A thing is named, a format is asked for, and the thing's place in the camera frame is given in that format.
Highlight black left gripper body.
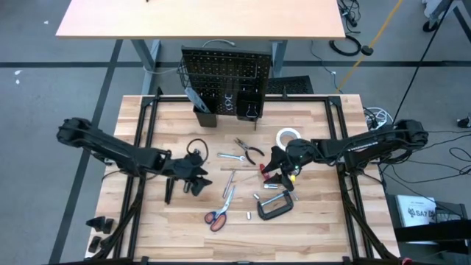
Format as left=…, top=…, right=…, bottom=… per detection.
left=169, top=153, right=202, bottom=184

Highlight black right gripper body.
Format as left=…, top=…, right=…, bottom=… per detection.
left=285, top=138, right=318, bottom=174

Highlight red T-handle hex key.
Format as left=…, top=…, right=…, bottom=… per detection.
left=238, top=163, right=272, bottom=184

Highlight silver telescopic pen tool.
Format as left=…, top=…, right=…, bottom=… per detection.
left=222, top=169, right=237, bottom=199

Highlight black C-clamp silver screw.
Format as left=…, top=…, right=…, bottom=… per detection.
left=256, top=188, right=300, bottom=222

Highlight black handled needle-nose pliers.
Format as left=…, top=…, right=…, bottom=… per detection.
left=233, top=137, right=266, bottom=166

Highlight silver combination wrench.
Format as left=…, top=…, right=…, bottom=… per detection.
left=216, top=152, right=247, bottom=162

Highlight blue orange handled scissors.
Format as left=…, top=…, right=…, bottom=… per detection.
left=204, top=185, right=237, bottom=233

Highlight grey torpedo level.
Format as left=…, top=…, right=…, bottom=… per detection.
left=183, top=87, right=211, bottom=114

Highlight white tape roll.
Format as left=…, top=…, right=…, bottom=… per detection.
left=275, top=127, right=302, bottom=152

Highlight tall black pegboard bin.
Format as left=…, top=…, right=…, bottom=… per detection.
left=193, top=93, right=218, bottom=129

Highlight wide black pegboard bin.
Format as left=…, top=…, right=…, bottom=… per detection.
left=235, top=91, right=264, bottom=122

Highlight black perforated mat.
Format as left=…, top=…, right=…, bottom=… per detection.
left=266, top=75, right=314, bottom=95

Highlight black metal pegboard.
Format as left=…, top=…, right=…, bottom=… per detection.
left=180, top=46, right=273, bottom=133

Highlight white printed box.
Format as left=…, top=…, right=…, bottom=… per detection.
left=395, top=194, right=439, bottom=228

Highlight light wooden desk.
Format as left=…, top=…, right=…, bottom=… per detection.
left=54, top=0, right=347, bottom=96

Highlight black equipment cart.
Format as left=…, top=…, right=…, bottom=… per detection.
left=385, top=193, right=471, bottom=265

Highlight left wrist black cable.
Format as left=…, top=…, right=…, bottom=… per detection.
left=185, top=138, right=210, bottom=160

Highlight black aluminium table frame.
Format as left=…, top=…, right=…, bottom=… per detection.
left=84, top=86, right=403, bottom=265

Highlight thin black cable white plug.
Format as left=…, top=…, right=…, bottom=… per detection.
left=310, top=39, right=343, bottom=93

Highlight white coiled cable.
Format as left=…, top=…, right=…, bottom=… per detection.
left=363, top=106, right=394, bottom=130

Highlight black wire basket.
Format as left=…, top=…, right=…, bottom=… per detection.
left=176, top=54, right=259, bottom=91

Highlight black coiled cable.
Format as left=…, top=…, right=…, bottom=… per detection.
left=329, top=35, right=364, bottom=57

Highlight grey white cable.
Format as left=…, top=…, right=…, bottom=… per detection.
left=200, top=38, right=237, bottom=49

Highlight black power strip cables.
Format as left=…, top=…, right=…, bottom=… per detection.
left=336, top=0, right=361, bottom=29

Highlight thin black diagonal cable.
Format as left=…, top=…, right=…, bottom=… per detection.
left=392, top=0, right=456, bottom=122

